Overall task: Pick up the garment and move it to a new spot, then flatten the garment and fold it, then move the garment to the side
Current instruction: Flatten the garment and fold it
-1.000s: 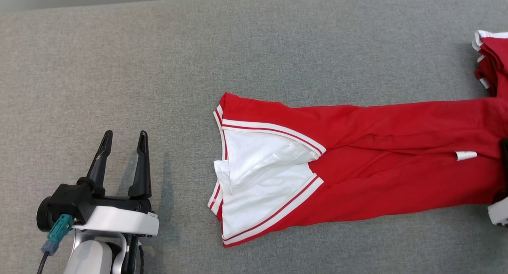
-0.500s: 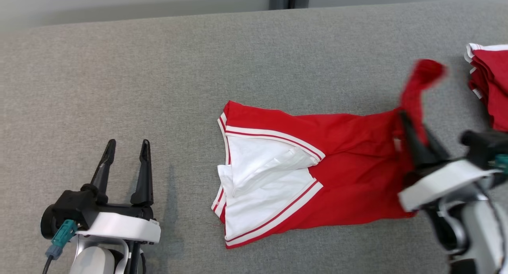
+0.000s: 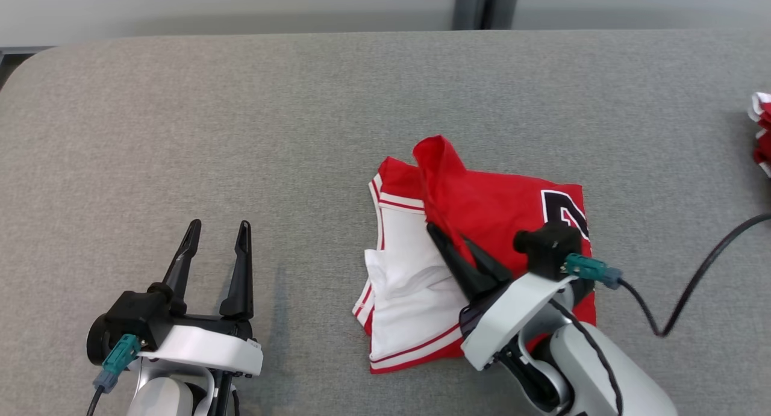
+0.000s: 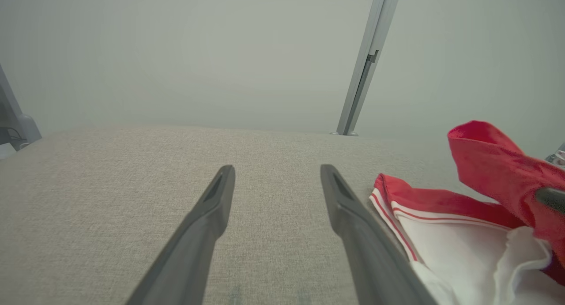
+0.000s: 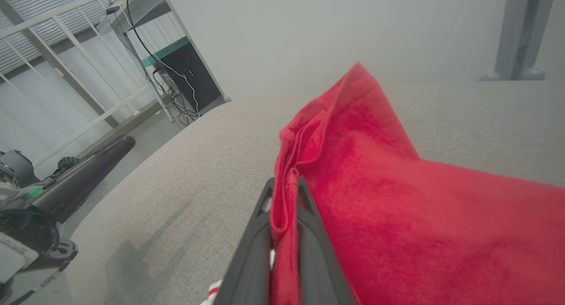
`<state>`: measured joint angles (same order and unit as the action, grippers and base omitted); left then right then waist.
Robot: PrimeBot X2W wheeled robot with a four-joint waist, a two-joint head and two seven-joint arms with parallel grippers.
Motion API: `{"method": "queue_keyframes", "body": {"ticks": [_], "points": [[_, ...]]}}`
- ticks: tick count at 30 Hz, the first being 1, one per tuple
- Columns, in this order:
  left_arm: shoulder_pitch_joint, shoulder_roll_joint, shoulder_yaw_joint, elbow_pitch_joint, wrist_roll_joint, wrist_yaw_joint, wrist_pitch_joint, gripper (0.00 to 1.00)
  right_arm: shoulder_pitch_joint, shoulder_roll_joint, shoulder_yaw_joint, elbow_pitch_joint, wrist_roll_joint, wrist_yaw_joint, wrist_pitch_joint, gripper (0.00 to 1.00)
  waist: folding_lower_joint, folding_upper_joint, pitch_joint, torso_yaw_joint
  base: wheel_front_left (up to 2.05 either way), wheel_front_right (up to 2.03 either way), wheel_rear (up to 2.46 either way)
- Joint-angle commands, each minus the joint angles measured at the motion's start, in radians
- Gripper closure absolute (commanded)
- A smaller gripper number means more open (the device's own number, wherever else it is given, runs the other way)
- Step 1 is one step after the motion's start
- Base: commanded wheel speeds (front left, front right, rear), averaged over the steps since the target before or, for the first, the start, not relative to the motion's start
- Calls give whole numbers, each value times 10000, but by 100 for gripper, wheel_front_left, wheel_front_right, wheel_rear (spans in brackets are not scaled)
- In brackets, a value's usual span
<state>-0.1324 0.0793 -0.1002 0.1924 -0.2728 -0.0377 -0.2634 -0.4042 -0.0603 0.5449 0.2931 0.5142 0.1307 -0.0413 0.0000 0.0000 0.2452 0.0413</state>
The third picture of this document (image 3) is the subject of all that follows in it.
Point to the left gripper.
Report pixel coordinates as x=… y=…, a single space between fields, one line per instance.
x=205 y=350

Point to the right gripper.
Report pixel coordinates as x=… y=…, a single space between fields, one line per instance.
x=512 y=313

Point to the red and white jersey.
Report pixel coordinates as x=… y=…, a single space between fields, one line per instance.
x=482 y=199

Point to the red shorts with white stripe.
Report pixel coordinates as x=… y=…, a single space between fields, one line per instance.
x=764 y=133

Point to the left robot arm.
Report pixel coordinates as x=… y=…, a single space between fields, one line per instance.
x=162 y=401

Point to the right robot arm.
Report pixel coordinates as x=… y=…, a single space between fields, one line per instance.
x=602 y=386

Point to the right camera teal connector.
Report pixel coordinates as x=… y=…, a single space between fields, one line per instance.
x=590 y=268

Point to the camera teal connector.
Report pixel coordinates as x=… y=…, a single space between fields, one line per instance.
x=119 y=359
x=590 y=268

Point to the left camera teal connector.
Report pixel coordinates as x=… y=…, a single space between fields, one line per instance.
x=119 y=359

